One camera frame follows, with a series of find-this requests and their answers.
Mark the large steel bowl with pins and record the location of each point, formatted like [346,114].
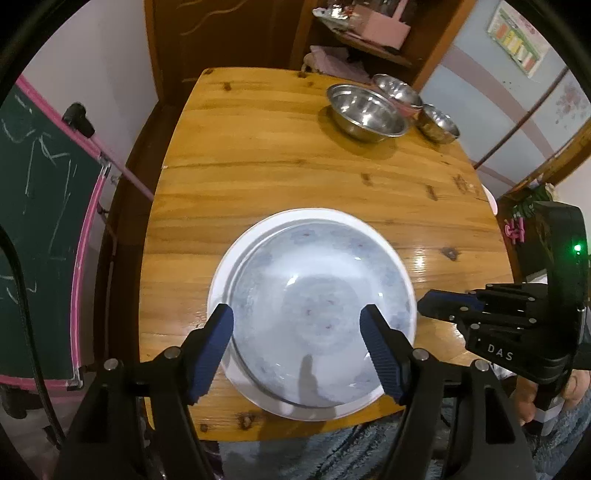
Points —
[367,110]

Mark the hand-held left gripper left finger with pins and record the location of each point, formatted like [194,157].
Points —
[214,350]

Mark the person's right hand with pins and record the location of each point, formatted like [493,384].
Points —
[524,401]

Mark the person's right forearm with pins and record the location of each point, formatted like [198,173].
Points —
[568,438]

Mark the pink basket with clear lid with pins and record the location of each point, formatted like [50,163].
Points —
[383,27]

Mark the wooden corner shelf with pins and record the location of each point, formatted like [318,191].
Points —
[434,41]

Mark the brown wooden door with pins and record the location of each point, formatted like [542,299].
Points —
[194,37]

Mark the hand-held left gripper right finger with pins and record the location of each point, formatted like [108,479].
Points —
[381,355]

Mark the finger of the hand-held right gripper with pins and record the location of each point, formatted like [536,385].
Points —
[443,302]
[512,295]

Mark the pink toy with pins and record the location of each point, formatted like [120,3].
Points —
[515,229]

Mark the folded pink towels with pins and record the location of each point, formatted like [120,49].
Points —
[337,62]

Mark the white plate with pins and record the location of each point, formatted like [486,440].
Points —
[219,281]

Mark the small steel bowl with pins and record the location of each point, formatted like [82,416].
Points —
[438,122]

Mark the green chalkboard with pink frame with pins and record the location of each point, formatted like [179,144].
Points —
[41,207]

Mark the black chalkboard knob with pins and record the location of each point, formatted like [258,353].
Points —
[76,115]

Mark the crinkled snack bags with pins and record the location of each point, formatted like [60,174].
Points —
[330,13]

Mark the medium steel bowl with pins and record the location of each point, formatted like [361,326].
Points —
[397,90]

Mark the grey fleece cloth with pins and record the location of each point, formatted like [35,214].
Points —
[323,452]

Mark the pale blue sliding wardrobe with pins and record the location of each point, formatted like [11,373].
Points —
[485,106]

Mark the wall poster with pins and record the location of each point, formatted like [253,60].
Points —
[517,41]

